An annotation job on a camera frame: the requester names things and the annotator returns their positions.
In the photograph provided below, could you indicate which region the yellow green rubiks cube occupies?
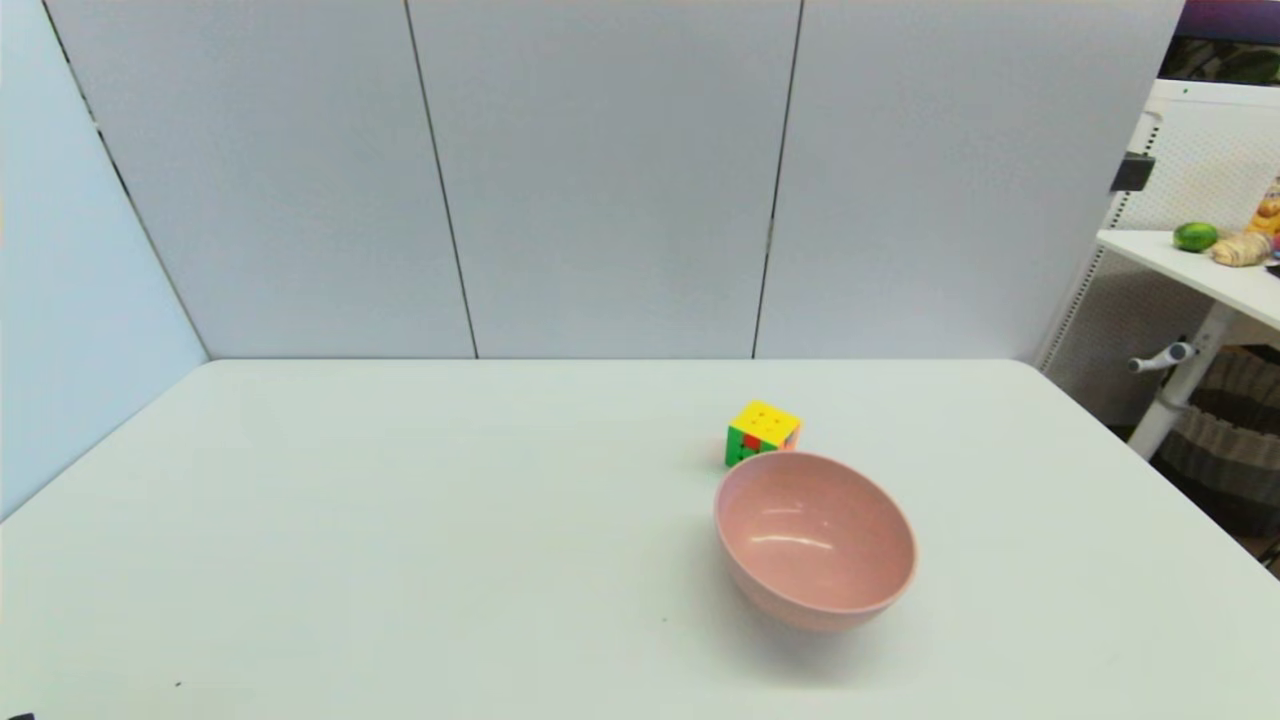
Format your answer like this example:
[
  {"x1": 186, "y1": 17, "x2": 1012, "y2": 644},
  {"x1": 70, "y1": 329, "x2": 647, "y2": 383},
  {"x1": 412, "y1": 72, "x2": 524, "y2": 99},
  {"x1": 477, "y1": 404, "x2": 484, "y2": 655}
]
[{"x1": 725, "y1": 400, "x2": 803, "y2": 468}]

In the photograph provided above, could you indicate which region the beige lumpy toy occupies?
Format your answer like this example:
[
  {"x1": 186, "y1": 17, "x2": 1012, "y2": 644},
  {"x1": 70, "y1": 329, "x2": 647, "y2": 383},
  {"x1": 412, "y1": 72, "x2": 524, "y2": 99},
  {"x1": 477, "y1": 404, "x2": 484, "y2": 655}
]
[{"x1": 1211, "y1": 232, "x2": 1273, "y2": 268}]

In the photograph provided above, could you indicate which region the white side desk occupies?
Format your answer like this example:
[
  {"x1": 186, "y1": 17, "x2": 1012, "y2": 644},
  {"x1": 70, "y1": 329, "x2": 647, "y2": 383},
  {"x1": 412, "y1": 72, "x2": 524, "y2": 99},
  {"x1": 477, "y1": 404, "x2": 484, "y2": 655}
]
[{"x1": 1096, "y1": 229, "x2": 1280, "y2": 461}]

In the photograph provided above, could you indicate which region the white pegboard panel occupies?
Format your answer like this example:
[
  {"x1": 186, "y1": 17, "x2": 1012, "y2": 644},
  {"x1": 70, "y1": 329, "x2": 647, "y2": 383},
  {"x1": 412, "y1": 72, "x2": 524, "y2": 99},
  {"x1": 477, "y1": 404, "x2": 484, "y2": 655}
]
[{"x1": 1035, "y1": 79, "x2": 1280, "y2": 425}]

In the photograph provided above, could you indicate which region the small black box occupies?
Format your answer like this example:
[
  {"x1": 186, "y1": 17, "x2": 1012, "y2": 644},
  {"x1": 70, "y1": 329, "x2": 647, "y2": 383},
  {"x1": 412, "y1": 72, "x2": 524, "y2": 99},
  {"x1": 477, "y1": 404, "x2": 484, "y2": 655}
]
[{"x1": 1110, "y1": 152, "x2": 1157, "y2": 193}]

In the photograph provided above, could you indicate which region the pink plastic bowl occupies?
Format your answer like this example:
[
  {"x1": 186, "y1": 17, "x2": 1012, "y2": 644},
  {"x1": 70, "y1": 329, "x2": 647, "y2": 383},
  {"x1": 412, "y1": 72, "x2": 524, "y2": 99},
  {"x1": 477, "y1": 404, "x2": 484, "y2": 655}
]
[{"x1": 713, "y1": 451, "x2": 918, "y2": 634}]

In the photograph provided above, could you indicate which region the grey desk crank handle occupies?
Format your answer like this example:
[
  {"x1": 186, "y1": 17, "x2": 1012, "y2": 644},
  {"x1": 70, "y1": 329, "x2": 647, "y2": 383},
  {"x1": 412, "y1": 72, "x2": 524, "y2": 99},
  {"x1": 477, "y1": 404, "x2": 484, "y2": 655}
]
[{"x1": 1128, "y1": 342, "x2": 1199, "y2": 374}]

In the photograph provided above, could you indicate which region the yellow snack package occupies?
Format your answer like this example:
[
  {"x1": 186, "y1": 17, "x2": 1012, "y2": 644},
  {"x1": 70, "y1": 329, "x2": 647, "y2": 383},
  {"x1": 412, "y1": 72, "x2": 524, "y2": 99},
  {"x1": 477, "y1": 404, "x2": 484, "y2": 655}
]
[{"x1": 1247, "y1": 176, "x2": 1280, "y2": 237}]

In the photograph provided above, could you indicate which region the striped brown fabric basket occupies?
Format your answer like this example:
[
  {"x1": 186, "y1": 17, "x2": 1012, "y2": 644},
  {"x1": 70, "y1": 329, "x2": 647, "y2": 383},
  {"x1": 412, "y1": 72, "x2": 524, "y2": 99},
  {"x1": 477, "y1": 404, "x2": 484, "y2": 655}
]
[{"x1": 1151, "y1": 346, "x2": 1280, "y2": 536}]

